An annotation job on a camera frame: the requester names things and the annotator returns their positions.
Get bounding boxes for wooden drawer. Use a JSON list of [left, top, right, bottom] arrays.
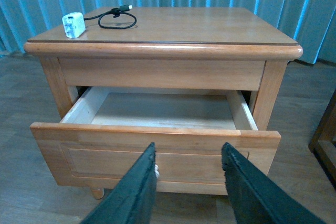
[[30, 87, 281, 199]]

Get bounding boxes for white charger block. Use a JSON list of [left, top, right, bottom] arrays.
[[62, 12, 86, 38]]

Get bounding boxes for dark wooden furniture frame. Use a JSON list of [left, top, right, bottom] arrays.
[[309, 92, 335, 188]]

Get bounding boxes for black charger cable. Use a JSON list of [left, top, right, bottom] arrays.
[[83, 4, 138, 29]]

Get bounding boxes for wooden drawer knob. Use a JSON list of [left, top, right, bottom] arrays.
[[154, 164, 160, 179]]

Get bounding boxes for wooden nightstand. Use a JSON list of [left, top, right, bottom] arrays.
[[23, 6, 303, 200]]

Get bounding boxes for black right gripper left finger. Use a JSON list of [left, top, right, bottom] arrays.
[[82, 142, 157, 223]]

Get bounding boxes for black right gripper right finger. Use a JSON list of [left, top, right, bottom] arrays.
[[222, 143, 324, 223]]

